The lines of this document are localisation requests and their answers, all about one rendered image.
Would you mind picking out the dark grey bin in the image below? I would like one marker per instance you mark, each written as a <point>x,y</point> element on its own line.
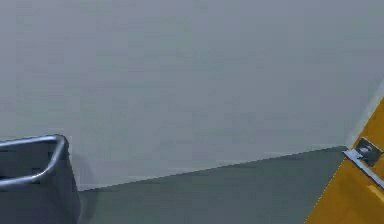
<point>50,200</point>

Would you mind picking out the yellow room door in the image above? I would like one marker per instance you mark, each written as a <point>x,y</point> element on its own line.
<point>346,196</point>

